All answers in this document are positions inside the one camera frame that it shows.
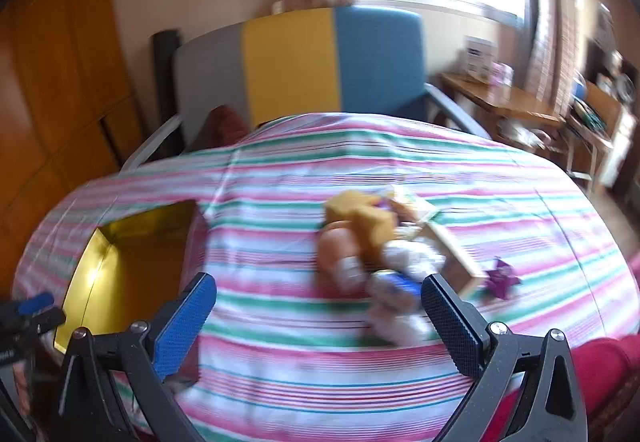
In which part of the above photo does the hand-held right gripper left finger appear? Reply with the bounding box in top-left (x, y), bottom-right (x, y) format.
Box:
top-left (57, 272), bottom-right (218, 442)

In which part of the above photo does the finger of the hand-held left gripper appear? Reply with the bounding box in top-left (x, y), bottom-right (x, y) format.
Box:
top-left (0, 292), bottom-right (55, 319)
top-left (0, 308), bottom-right (67, 343)

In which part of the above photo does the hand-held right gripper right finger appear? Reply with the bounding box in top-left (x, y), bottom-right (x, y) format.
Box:
top-left (421, 273), bottom-right (588, 442)

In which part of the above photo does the white plastic bag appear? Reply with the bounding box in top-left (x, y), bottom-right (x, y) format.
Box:
top-left (365, 239), bottom-right (448, 345)

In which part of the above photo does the blue tissue pack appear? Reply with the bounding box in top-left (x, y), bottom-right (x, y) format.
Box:
top-left (377, 271), bottom-right (425, 297)

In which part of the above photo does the purple figure-print snack packet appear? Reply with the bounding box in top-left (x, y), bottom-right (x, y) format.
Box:
top-left (479, 258), bottom-right (522, 298)

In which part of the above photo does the beige carton box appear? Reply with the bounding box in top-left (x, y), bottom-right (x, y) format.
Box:
top-left (407, 209), bottom-right (490, 299)

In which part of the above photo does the gold metal tray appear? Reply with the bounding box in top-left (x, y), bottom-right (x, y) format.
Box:
top-left (54, 200), bottom-right (211, 385)

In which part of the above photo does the green white small box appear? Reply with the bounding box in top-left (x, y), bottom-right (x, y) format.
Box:
top-left (390, 186), bottom-right (438, 225)

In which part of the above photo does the large yellow sponge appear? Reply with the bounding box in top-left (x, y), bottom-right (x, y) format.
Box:
top-left (324, 191), bottom-right (398, 269)

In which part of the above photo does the orange mushroom-shaped toy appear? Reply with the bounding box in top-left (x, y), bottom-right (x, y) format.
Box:
top-left (316, 221), bottom-right (372, 294)

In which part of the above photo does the striped blanket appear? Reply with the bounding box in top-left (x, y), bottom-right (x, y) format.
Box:
top-left (12, 112), bottom-right (636, 442)

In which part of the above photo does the red cloth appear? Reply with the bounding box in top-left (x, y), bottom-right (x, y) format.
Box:
top-left (500, 252), bottom-right (640, 442)

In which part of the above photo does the white bag under desk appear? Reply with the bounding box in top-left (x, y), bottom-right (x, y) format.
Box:
top-left (497, 119), bottom-right (551, 148)

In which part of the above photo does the dark red cushion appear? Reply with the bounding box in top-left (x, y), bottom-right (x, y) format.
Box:
top-left (205, 105), bottom-right (251, 148)

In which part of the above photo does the wooden wardrobe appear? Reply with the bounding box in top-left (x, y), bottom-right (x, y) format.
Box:
top-left (0, 0), bottom-right (151, 243)

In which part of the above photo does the wooden desk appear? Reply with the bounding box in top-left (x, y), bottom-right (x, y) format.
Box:
top-left (437, 71), bottom-right (566, 153)

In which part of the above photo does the small pink box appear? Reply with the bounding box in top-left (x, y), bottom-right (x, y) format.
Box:
top-left (491, 62), bottom-right (515, 88)

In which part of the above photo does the wooden side table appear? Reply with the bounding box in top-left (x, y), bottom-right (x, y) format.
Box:
top-left (565, 82), bottom-right (623, 188)

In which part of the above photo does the white cardboard box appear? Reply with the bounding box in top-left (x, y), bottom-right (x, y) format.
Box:
top-left (462, 36), bottom-right (498, 78)

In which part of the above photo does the grey yellow blue chair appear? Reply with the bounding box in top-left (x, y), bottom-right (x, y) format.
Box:
top-left (120, 5), bottom-right (493, 173)

